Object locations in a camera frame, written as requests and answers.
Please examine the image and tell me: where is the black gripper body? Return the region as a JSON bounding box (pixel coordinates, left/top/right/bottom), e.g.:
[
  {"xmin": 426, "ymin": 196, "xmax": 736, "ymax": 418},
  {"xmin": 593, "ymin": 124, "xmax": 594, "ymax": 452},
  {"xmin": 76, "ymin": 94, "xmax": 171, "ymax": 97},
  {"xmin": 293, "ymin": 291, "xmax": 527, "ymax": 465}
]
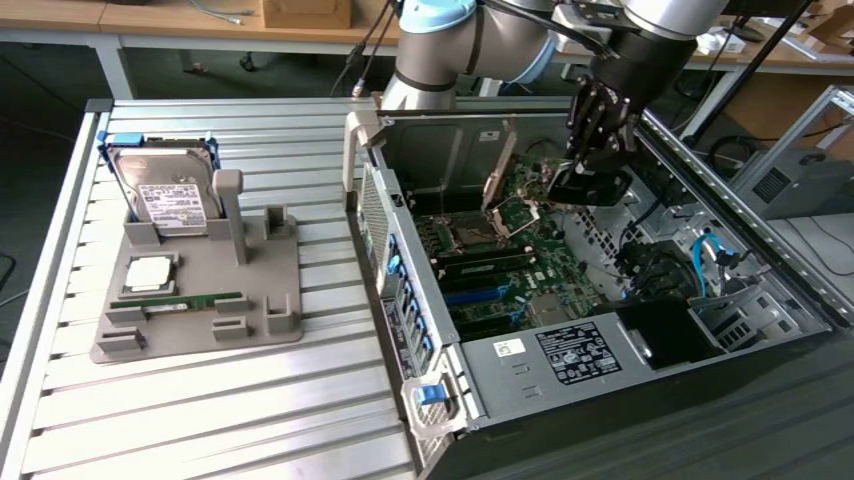
[{"xmin": 590, "ymin": 27, "xmax": 696, "ymax": 121}]

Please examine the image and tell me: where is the low-profile graphics card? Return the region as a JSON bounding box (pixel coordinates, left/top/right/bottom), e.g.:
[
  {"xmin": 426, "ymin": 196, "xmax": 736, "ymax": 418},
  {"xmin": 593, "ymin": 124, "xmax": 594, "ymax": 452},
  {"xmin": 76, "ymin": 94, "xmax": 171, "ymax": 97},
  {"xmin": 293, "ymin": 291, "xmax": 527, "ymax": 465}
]
[{"xmin": 479, "ymin": 117, "xmax": 634, "ymax": 211}]

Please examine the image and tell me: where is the white box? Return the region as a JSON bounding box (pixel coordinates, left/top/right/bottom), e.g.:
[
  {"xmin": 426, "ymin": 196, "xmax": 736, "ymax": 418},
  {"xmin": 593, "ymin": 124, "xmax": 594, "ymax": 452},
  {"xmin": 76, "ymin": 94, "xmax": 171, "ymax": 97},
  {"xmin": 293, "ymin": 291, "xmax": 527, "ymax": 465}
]
[{"xmin": 697, "ymin": 32, "xmax": 749, "ymax": 56}]

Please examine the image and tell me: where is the black tripod pole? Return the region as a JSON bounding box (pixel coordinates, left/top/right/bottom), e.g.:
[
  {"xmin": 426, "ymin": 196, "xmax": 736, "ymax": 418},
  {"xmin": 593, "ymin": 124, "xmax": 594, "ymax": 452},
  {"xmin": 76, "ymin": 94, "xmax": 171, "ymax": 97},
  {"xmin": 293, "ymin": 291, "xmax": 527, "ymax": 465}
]
[{"xmin": 678, "ymin": 0, "xmax": 817, "ymax": 149}]

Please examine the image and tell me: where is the black monitor stand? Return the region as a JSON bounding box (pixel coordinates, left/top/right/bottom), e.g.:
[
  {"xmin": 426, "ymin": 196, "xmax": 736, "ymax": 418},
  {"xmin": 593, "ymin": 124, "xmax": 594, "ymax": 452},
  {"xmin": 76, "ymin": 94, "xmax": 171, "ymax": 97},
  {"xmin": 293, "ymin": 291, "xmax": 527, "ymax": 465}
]
[{"xmin": 724, "ymin": 0, "xmax": 769, "ymax": 44}]

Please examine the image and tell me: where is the open metal socket cover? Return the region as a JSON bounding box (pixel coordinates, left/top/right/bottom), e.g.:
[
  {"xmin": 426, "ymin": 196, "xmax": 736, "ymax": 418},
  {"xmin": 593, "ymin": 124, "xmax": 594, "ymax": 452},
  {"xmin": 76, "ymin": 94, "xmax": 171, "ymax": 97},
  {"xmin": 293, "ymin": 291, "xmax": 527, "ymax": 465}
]
[{"xmin": 490, "ymin": 197, "xmax": 544, "ymax": 236}]

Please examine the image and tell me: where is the CPU socket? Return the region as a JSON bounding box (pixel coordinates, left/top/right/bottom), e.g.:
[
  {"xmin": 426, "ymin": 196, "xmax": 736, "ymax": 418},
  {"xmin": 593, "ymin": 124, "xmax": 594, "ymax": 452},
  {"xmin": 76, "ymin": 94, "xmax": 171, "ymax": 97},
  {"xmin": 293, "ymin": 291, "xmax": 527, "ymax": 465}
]
[{"xmin": 446, "ymin": 212, "xmax": 509, "ymax": 249}]

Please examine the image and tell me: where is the green motherboard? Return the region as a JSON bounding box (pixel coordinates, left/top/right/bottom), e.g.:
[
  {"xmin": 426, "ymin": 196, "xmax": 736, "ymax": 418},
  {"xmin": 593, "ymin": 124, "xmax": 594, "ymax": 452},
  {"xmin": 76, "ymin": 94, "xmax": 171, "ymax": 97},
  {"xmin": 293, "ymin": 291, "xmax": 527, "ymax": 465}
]
[{"xmin": 410, "ymin": 192, "xmax": 620, "ymax": 336}]

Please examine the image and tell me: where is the grey computer tower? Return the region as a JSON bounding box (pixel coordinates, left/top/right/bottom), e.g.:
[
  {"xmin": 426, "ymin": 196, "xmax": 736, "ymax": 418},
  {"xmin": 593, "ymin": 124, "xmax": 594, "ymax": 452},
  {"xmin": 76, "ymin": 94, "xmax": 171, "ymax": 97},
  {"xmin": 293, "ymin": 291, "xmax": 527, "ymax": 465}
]
[{"xmin": 730, "ymin": 147, "xmax": 854, "ymax": 221}]

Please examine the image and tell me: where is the grey chipset heat sink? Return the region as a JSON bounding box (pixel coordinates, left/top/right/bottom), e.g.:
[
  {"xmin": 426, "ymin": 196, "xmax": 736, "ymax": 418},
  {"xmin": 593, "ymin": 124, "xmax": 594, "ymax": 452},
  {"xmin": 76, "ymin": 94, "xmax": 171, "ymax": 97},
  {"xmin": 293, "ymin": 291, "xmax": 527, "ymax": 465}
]
[{"xmin": 531, "ymin": 293, "xmax": 577, "ymax": 325}]

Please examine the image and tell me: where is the silver disk bay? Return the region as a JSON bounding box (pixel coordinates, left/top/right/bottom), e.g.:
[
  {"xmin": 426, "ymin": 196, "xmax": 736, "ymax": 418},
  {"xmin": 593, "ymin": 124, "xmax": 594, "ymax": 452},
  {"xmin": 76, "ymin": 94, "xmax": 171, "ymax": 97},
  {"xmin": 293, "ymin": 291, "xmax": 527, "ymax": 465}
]
[{"xmin": 686, "ymin": 287, "xmax": 813, "ymax": 354}]

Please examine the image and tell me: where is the cardboard box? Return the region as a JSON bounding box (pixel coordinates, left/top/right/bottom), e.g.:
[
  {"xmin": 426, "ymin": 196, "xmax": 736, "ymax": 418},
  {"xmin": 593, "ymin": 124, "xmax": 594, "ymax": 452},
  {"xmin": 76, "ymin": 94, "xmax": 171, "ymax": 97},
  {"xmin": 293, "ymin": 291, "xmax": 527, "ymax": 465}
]
[{"xmin": 261, "ymin": 0, "xmax": 354, "ymax": 30}]

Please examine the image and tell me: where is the grey power supply unit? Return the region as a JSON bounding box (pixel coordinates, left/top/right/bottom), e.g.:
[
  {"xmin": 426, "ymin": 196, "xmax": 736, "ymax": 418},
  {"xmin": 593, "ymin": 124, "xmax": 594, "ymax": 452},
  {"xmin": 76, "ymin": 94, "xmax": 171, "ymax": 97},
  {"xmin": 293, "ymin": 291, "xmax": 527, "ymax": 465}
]
[{"xmin": 458, "ymin": 312, "xmax": 656, "ymax": 420}]

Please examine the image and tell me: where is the open PC case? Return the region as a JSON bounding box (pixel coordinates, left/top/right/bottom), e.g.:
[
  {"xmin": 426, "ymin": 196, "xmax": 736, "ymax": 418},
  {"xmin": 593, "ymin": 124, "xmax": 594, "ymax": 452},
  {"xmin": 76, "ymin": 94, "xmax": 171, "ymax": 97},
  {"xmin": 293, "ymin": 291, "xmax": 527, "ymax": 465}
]
[{"xmin": 342, "ymin": 94, "xmax": 854, "ymax": 480}]

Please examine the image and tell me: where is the grey parts rack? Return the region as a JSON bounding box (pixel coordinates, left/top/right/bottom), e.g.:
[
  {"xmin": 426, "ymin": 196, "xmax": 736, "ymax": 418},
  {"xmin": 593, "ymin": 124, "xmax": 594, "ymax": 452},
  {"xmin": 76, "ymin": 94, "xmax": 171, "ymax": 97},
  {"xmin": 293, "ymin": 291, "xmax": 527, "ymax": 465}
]
[{"xmin": 90, "ymin": 168, "xmax": 306, "ymax": 365}]

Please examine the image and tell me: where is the silver hard disk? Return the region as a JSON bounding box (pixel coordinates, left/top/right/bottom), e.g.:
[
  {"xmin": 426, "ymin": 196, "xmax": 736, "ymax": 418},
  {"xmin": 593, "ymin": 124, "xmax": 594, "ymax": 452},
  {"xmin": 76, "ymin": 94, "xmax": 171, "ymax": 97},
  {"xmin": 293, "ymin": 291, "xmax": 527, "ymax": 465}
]
[{"xmin": 110, "ymin": 144, "xmax": 226, "ymax": 237}]

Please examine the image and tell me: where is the green RAM stick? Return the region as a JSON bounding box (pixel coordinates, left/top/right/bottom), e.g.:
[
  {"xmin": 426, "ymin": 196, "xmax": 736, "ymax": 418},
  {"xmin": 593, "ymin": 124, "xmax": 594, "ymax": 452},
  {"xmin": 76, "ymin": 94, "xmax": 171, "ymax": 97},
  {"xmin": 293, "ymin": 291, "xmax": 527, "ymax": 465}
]
[{"xmin": 109, "ymin": 292, "xmax": 243, "ymax": 312}]

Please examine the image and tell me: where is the blue disk carrier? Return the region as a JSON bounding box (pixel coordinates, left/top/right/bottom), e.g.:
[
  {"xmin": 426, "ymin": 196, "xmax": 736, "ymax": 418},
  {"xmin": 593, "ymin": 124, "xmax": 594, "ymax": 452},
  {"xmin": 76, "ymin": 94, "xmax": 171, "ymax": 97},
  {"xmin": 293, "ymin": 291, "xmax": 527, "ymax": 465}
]
[{"xmin": 95, "ymin": 129, "xmax": 223, "ymax": 224}]

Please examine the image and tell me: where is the silver CPU chip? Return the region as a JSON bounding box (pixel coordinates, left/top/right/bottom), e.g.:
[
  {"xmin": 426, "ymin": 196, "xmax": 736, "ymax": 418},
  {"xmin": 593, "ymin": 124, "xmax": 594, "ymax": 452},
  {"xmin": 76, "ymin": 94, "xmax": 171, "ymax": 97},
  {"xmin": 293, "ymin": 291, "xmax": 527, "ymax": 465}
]
[{"xmin": 123, "ymin": 257, "xmax": 177, "ymax": 292}]

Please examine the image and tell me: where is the wooden desk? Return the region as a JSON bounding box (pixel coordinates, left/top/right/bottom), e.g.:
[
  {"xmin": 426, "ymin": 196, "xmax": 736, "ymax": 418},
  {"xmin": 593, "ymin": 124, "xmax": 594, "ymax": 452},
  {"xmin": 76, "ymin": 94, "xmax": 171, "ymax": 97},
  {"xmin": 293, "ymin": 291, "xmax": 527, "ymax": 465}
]
[{"xmin": 0, "ymin": 0, "xmax": 854, "ymax": 79}]

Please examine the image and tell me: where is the black looped wire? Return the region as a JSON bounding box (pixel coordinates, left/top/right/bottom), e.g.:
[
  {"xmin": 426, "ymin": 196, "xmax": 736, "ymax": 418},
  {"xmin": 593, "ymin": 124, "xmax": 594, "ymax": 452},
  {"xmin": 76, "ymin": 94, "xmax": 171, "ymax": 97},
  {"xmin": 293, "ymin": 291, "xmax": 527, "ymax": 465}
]
[{"xmin": 523, "ymin": 141, "xmax": 570, "ymax": 162}]

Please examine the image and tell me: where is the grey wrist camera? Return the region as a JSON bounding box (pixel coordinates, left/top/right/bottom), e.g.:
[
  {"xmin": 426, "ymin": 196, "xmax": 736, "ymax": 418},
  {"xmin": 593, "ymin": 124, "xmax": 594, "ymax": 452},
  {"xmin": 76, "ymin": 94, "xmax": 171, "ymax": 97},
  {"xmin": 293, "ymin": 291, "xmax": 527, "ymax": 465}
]
[{"xmin": 550, "ymin": 3, "xmax": 614, "ymax": 40}]

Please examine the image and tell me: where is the blue wire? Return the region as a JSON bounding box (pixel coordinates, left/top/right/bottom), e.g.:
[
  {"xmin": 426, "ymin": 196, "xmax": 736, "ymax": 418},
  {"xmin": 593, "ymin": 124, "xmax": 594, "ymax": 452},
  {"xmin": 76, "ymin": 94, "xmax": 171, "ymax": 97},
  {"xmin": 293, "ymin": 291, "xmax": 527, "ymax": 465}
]
[{"xmin": 690, "ymin": 232, "xmax": 733, "ymax": 301}]

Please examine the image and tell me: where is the black wire bundle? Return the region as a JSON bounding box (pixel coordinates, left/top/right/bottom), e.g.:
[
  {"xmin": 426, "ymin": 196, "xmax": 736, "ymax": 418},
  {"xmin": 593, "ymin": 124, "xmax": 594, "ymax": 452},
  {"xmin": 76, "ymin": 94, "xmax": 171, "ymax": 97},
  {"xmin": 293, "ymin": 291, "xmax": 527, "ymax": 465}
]
[{"xmin": 610, "ymin": 219, "xmax": 700, "ymax": 304}]

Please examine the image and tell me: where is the aluminium profile frame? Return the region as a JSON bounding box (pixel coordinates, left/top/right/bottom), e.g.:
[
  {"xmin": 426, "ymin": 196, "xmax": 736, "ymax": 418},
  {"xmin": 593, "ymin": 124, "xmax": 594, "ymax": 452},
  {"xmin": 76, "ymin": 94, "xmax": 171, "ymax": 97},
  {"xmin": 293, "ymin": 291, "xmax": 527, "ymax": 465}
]
[{"xmin": 757, "ymin": 83, "xmax": 854, "ymax": 174}]

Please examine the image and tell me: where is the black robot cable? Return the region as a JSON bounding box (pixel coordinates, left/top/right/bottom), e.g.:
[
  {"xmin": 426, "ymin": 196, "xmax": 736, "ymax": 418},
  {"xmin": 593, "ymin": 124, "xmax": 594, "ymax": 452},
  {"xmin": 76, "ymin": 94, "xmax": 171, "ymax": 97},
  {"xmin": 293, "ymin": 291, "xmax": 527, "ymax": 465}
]
[{"xmin": 331, "ymin": 0, "xmax": 402, "ymax": 99}]

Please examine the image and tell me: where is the grey cable on desk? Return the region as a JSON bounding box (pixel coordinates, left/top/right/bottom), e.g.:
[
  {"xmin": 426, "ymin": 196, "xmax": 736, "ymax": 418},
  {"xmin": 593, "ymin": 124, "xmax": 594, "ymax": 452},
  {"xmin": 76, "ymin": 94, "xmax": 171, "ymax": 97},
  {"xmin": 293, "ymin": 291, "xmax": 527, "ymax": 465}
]
[{"xmin": 189, "ymin": 0, "xmax": 259, "ymax": 25}]

